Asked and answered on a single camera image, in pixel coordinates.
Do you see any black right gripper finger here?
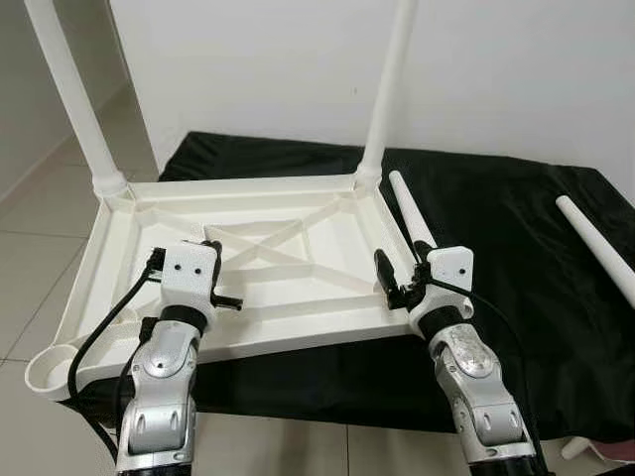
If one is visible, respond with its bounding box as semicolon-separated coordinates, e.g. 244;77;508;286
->
373;249;404;309

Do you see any white plastic table leg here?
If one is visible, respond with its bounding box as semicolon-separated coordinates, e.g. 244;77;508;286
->
22;0;131;200
354;0;419;190
386;170;441;254
555;194;635;305

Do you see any white plastic children table top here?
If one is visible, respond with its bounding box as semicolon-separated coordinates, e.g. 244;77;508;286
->
24;169;440;404

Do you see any black table cloth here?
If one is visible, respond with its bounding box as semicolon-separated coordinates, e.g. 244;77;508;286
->
74;131;635;443

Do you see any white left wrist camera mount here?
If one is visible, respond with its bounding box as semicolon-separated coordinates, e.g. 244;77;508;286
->
161;240;222;314

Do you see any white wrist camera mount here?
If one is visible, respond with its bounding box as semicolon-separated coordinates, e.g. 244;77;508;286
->
412;244;475;320
161;240;222;314

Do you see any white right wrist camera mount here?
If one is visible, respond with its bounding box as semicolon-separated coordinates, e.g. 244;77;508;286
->
412;244;475;320

